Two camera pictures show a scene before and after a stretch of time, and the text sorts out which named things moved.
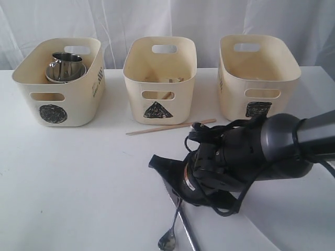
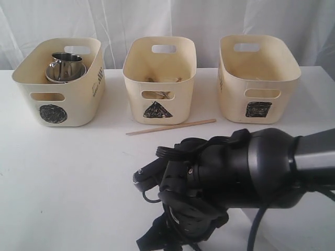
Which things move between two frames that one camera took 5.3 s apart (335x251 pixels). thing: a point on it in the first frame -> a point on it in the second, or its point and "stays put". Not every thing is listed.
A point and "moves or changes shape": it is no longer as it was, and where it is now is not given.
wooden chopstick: (181, 79) -> (168, 79)
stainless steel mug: (68, 67) stays put
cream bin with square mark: (257, 76) stays put
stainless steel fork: (175, 80) stays put
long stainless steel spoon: (167, 241) moves or changes shape
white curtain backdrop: (310, 24) stays put
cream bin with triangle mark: (159, 72) stays put
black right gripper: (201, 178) -> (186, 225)
